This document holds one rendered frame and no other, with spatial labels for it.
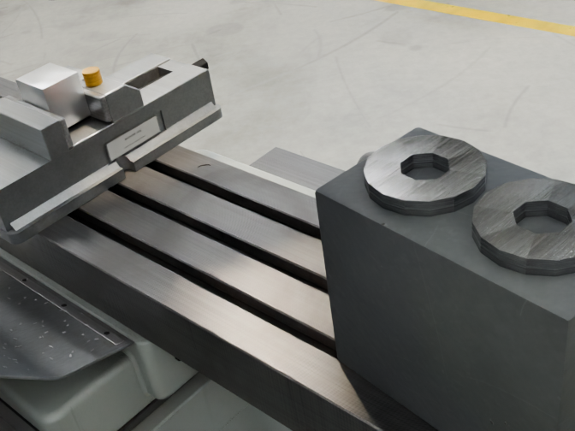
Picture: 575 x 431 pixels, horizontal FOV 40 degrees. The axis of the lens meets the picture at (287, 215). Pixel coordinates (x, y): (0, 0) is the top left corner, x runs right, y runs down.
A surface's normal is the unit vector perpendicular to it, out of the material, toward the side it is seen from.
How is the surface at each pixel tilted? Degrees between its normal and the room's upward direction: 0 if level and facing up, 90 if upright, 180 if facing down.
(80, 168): 90
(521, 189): 0
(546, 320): 90
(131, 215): 0
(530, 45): 0
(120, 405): 90
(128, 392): 90
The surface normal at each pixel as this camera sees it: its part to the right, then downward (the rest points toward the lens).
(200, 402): 0.74, 0.31
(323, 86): -0.13, -0.80
